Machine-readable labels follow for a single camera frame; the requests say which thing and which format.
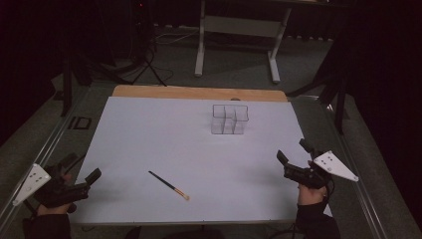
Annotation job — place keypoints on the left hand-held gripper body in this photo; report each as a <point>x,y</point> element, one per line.
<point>56,194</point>

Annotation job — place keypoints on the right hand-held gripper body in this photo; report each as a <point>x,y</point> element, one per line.
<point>307,176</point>

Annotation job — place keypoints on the clear acrylic organizer box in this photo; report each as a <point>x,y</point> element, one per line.
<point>229,127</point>

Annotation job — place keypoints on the person's left hand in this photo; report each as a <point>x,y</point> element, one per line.
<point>53,209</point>

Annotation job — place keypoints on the person's right hand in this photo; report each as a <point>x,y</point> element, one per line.
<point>310,196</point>

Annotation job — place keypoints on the black floor socket box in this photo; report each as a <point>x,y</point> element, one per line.
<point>80,123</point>

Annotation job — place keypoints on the black metal stand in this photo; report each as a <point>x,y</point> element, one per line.
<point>340,99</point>

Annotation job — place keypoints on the black tripod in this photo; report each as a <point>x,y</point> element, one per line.
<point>148,64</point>

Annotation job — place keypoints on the aluminium floor rail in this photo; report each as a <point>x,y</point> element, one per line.
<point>365,199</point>
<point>53,143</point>

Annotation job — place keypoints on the white metal desk frame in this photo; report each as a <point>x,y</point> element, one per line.
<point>239,26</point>

